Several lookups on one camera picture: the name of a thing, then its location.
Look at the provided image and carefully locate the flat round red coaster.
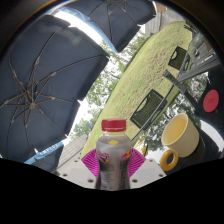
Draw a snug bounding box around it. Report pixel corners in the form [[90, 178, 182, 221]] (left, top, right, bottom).
[[202, 88, 221, 114]]

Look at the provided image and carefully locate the cream cup with yellow handle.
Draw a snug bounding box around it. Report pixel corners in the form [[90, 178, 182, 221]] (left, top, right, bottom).
[[159, 112, 201, 173]]

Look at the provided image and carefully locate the black mesh-back chair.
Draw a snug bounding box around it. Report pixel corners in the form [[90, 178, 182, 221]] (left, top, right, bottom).
[[129, 88, 169, 130], [167, 45, 189, 71]]

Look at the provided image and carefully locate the large navy patio umbrella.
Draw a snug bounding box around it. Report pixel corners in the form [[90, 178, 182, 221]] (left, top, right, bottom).
[[0, 14, 111, 164]]

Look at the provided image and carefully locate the clear red-capped drink bottle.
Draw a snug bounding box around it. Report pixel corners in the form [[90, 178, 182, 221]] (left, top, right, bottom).
[[94, 118, 134, 192]]

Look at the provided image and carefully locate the navy umbrella with blue rim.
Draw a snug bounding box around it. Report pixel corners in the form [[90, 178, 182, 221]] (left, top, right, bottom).
[[23, 139, 66, 173]]

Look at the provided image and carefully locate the yellow snack packet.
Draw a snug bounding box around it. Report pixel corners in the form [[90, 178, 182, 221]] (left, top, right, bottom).
[[134, 134, 150, 156]]

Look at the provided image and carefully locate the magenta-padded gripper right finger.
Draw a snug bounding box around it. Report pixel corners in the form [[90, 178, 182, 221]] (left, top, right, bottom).
[[128, 147, 167, 190]]

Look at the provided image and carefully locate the navy umbrella with light-blue flap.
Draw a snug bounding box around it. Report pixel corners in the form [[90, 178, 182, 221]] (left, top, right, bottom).
[[49, 0, 158, 55]]

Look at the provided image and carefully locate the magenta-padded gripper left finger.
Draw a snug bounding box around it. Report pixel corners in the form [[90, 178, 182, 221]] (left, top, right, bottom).
[[54, 148, 101, 190]]

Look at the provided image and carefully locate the grey wooden building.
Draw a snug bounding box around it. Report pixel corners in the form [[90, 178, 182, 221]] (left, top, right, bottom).
[[144, 2, 188, 38], [54, 133, 90, 172]]

